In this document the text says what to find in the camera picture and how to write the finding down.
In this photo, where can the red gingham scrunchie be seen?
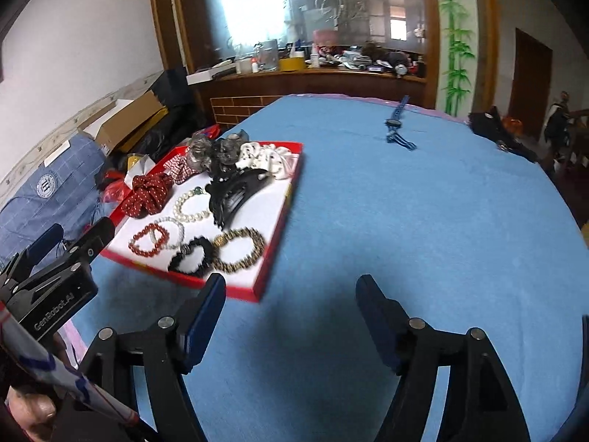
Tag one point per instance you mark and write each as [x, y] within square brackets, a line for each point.
[179, 170]

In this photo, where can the cardboard box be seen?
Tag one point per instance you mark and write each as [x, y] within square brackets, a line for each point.
[119, 121]

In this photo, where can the yellow box on counter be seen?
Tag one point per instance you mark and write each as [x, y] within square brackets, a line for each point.
[292, 64]

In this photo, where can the white dotted scrunchie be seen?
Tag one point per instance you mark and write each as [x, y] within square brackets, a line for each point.
[279, 161]

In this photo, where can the black fabric scrunchie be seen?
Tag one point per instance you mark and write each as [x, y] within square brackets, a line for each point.
[178, 262]

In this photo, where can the left hand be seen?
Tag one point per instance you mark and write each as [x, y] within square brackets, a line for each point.
[34, 412]

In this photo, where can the red polka dot scrunchie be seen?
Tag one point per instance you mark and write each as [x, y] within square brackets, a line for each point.
[149, 195]

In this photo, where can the black hair claw clip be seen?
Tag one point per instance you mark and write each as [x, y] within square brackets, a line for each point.
[229, 195]

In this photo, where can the blue table cloth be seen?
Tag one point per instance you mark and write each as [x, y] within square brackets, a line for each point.
[459, 232]

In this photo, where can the black garment on table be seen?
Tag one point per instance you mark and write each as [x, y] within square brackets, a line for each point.
[488, 125]

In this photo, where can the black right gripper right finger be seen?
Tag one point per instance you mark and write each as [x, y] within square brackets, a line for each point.
[386, 321]

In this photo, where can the grey sheer scrunchie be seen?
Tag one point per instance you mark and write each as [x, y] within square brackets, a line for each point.
[216, 157]

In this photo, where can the blue striped strap watch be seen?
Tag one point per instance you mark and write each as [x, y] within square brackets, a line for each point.
[394, 125]

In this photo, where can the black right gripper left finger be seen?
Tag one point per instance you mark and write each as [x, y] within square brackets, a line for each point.
[197, 319]

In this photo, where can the red white tray box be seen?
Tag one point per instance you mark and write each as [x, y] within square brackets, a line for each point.
[184, 232]

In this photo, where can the leopard print scrunchie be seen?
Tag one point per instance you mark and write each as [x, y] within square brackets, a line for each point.
[257, 239]

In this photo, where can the wooden counter shelf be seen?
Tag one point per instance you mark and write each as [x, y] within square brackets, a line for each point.
[229, 100]

